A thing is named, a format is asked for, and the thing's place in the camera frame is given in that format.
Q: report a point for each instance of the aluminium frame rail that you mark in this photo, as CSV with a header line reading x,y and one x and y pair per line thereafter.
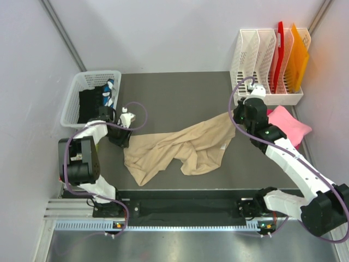
x,y
74,209

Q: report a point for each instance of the red folder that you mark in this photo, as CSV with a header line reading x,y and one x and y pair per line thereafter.
x,y
279,55

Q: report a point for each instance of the light pink folded cloth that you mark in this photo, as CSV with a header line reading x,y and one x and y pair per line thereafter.
x,y
286,125

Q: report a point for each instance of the blue white t shirt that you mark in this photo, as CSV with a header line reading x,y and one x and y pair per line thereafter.
x,y
109,93

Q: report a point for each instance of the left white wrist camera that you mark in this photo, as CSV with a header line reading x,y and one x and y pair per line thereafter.
x,y
126,118

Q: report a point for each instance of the white slotted cable duct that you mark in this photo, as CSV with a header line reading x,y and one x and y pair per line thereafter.
x,y
65,225

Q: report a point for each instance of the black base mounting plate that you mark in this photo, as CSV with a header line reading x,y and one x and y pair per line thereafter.
x,y
189,210

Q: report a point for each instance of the white file organizer rack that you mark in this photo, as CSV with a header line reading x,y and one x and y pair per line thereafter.
x,y
253,56

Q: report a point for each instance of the orange folder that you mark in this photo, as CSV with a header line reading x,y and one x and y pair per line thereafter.
x,y
297,61

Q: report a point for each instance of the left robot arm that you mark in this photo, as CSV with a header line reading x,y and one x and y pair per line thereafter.
x,y
96,129

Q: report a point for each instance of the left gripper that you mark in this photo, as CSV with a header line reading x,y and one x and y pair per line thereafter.
x,y
124,141

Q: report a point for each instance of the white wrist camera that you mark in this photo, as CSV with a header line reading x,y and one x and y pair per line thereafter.
x,y
126,118
256,91

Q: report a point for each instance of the black t shirt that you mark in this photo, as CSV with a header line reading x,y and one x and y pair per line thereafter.
x,y
90,101

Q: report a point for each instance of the white plastic basket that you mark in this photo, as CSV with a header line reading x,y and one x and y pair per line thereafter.
x,y
86,81

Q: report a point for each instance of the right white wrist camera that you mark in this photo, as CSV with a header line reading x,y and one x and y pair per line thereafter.
x,y
256,91

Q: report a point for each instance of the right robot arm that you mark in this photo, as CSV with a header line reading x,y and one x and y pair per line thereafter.
x,y
323,205

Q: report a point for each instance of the beige t shirt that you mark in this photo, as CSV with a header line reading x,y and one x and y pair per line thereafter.
x,y
200,148

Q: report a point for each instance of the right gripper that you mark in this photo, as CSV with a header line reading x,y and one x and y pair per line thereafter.
x,y
241,106

